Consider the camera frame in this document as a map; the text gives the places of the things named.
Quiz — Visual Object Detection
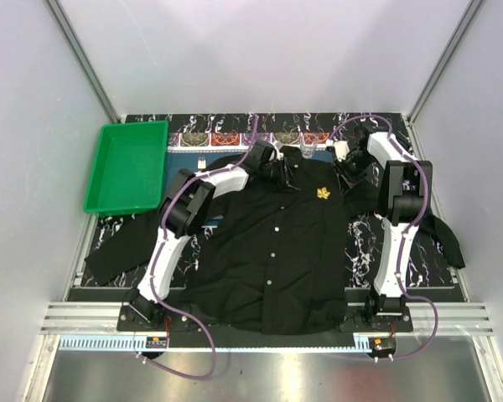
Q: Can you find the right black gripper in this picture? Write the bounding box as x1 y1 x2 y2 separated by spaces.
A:
331 152 375 198

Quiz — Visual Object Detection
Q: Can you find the clear drinking glass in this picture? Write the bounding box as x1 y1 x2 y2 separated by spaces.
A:
300 133 319 159

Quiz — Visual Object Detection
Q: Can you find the blue patterned placemat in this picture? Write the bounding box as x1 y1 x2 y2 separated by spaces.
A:
164 132 333 191

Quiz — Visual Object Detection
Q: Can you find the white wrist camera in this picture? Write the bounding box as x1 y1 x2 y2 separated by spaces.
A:
272 141 284 160
326 140 350 162

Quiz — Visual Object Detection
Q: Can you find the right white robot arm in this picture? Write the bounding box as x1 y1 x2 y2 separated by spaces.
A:
326 117 433 332

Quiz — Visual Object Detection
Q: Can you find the gold brooch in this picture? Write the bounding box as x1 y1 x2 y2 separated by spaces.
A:
316 187 331 200

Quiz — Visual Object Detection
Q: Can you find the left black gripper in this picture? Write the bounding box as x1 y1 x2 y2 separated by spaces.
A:
257 158 298 193

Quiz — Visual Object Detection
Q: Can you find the green plastic tray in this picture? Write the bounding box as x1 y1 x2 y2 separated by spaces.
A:
83 121 169 216

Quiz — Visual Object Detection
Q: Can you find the black button shirt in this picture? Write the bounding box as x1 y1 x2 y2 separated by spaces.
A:
83 144 466 337

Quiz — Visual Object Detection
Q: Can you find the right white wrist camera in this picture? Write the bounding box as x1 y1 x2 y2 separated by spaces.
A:
326 140 350 162

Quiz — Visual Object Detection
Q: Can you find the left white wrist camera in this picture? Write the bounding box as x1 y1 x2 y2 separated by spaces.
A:
272 141 284 160

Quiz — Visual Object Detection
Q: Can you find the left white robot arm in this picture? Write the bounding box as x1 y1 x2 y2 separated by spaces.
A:
128 140 291 332

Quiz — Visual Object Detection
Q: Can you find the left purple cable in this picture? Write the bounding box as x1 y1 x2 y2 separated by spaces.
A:
148 113 261 380

